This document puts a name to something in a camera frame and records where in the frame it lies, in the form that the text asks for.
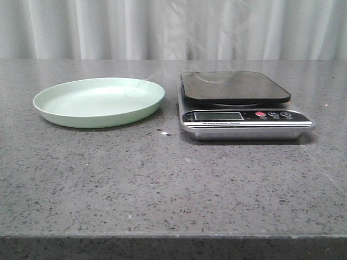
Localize silver black kitchen scale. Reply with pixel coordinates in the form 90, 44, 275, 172
178, 71, 316, 140

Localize light green round plate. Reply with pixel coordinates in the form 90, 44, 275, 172
33, 77, 165, 128

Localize white pleated curtain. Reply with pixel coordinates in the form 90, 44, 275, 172
1, 1, 346, 60

